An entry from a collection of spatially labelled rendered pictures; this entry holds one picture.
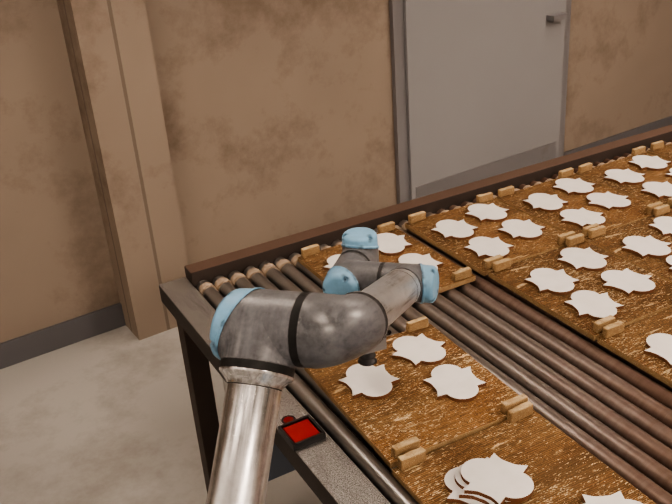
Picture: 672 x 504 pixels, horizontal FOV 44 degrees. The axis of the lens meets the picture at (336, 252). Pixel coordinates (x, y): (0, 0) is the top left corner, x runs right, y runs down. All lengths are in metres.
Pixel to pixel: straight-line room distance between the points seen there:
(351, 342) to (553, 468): 0.60
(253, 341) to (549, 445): 0.73
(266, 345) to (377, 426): 0.59
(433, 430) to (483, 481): 0.21
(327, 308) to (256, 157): 3.04
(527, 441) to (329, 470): 0.40
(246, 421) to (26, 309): 2.86
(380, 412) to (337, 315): 0.62
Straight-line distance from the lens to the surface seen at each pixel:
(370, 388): 1.88
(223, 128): 4.11
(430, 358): 1.97
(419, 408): 1.83
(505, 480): 1.62
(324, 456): 1.75
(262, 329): 1.25
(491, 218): 2.67
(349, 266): 1.63
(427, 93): 4.72
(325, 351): 1.23
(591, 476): 1.69
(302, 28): 4.24
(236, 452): 1.25
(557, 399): 1.90
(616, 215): 2.75
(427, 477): 1.66
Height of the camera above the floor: 2.03
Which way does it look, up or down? 26 degrees down
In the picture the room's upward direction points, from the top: 4 degrees counter-clockwise
